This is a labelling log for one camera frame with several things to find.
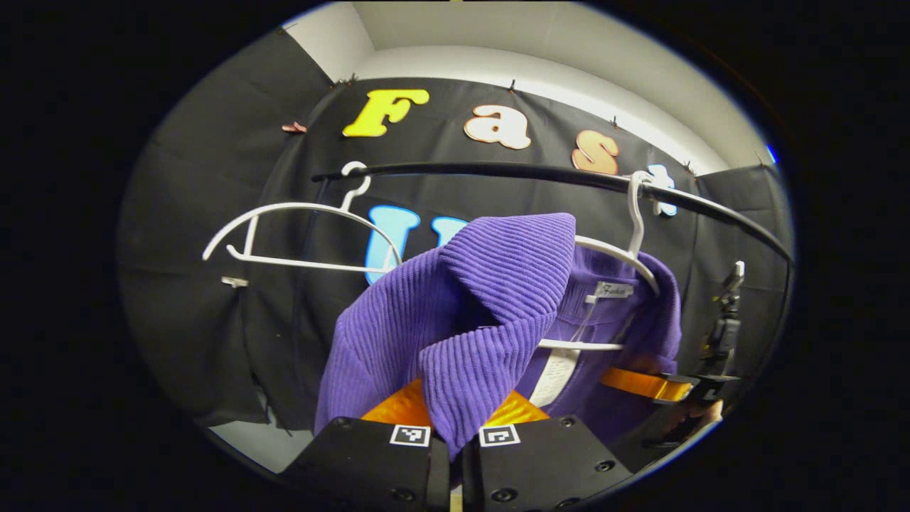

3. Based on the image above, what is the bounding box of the white clothes hanger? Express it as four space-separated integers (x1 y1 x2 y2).
537 169 665 353
203 161 404 276

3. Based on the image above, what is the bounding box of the black clothes rail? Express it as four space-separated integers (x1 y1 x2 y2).
311 161 795 265

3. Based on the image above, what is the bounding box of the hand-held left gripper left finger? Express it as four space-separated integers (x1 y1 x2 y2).
279 377 451 512

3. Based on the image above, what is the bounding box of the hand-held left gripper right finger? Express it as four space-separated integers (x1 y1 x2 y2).
461 388 635 512

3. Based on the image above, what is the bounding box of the purple corduroy jacket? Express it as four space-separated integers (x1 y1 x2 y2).
315 212 683 463

